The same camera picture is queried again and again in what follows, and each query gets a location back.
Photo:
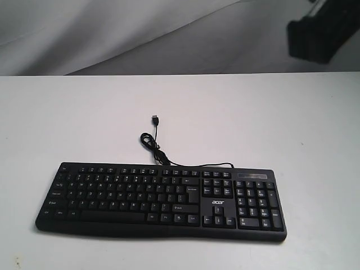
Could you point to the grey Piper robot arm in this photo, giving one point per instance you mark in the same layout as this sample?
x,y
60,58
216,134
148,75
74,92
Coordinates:
x,y
326,27

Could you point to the black acer keyboard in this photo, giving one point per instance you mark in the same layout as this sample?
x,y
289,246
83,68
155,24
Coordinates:
x,y
128,200

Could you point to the grey backdrop cloth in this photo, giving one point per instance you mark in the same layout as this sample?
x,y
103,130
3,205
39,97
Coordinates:
x,y
156,38

